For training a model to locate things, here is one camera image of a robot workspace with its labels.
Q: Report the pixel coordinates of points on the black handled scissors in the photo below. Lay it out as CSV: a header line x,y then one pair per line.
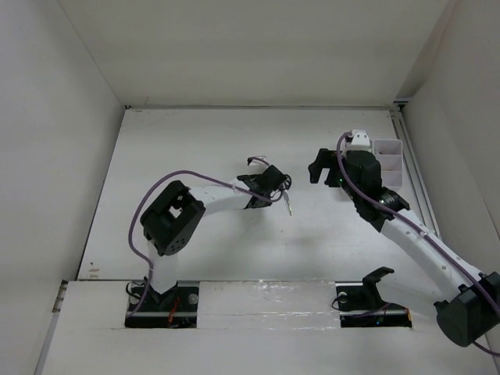
x,y
285,196

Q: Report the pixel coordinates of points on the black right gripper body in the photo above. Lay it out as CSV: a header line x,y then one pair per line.
x,y
337,173

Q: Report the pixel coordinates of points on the white compartment organizer box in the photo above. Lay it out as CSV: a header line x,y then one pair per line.
x,y
389,154

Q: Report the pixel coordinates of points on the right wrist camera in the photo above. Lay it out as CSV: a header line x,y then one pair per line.
x,y
357,140

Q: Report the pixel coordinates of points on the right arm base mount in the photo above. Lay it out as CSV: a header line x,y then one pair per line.
x,y
360,305

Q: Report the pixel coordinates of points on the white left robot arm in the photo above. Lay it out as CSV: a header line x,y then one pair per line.
x,y
172,218

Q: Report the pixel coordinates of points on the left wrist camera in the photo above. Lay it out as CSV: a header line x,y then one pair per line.
x,y
258,159

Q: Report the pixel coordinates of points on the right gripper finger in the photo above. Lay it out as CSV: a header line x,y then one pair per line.
x,y
323,161
326,176

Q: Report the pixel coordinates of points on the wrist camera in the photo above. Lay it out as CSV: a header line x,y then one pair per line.
x,y
357,140
258,159

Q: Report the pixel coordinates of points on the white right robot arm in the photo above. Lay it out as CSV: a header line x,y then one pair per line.
x,y
469,306

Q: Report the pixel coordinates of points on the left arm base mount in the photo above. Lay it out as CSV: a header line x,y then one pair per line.
x,y
175,309

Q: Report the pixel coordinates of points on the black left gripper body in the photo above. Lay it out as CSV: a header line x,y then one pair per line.
x,y
266,204

